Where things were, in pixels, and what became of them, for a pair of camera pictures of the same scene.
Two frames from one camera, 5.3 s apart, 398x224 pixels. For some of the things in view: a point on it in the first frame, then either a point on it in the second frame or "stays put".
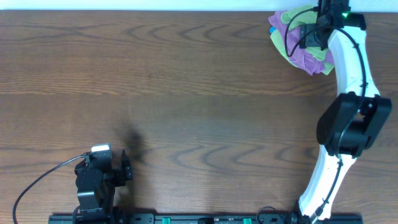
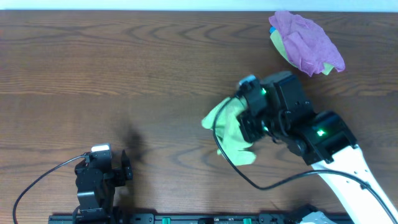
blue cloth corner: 272,29 stays put
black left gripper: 122,174 stays put
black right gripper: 307,37 → 244,118
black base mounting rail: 265,218 stays put
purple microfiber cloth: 297,55 stays put
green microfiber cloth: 306,15 → 229,133
